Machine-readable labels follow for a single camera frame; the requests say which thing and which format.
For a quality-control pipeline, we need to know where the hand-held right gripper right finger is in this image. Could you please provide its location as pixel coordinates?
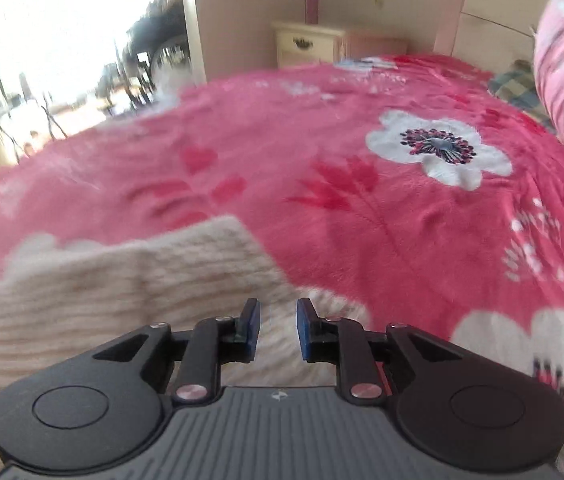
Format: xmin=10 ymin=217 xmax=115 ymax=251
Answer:
xmin=295 ymin=297 xmax=464 ymax=404

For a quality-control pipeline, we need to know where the plaid pillow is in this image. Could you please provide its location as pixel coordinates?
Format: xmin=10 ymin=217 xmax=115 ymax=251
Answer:
xmin=487 ymin=60 xmax=556 ymax=122

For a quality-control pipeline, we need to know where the pink headboard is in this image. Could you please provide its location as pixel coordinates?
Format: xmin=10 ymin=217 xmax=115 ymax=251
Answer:
xmin=432 ymin=0 xmax=558 ymax=63

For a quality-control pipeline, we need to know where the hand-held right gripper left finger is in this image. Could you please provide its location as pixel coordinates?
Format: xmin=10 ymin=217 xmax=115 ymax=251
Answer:
xmin=92 ymin=297 xmax=262 ymax=404

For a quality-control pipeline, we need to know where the cream nightstand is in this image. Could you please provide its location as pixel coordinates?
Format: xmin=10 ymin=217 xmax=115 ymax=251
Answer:
xmin=271 ymin=20 xmax=409 ymax=69

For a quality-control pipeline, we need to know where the beige checked knit cardigan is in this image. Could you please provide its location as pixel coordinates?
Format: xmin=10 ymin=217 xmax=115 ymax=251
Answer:
xmin=0 ymin=215 xmax=373 ymax=480

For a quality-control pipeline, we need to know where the pink floral blanket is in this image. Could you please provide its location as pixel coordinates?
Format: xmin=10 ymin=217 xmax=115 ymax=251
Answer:
xmin=0 ymin=52 xmax=564 ymax=480

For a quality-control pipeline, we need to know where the white plastic bag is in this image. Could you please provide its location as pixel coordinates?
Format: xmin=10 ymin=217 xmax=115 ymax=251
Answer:
xmin=154 ymin=50 xmax=199 ymax=97

